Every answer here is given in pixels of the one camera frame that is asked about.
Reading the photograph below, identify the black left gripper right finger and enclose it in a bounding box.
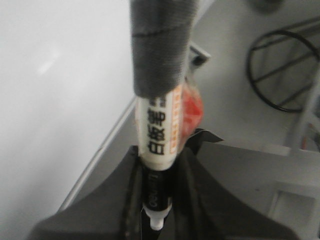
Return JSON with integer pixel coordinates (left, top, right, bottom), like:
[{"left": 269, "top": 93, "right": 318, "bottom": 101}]
[{"left": 173, "top": 128, "right": 299, "bottom": 240}]

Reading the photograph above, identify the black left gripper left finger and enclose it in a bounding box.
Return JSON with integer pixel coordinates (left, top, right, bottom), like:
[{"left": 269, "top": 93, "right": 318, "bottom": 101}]
[{"left": 27, "top": 145, "right": 150, "bottom": 240}]

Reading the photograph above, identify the white black whiteboard marker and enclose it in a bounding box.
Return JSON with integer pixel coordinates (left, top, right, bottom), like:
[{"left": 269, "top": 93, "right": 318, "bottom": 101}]
[{"left": 129, "top": 0, "right": 200, "bottom": 231}]

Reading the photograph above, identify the white whiteboard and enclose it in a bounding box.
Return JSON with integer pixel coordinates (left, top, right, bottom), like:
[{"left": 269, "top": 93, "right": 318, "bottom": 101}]
[{"left": 0, "top": 0, "right": 133, "bottom": 240}]

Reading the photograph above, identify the grey aluminium whiteboard frame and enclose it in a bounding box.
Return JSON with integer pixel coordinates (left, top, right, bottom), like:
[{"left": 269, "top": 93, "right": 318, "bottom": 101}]
[{"left": 58, "top": 98, "right": 138, "bottom": 212}]

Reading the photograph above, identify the grey metal stand frame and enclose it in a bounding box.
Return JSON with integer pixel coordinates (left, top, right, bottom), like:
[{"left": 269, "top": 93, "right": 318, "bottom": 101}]
[{"left": 286, "top": 82, "right": 320, "bottom": 156}]

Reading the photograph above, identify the black coiled cable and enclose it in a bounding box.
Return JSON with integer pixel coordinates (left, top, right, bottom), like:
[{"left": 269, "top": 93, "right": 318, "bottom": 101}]
[{"left": 246, "top": 29, "right": 320, "bottom": 112}]

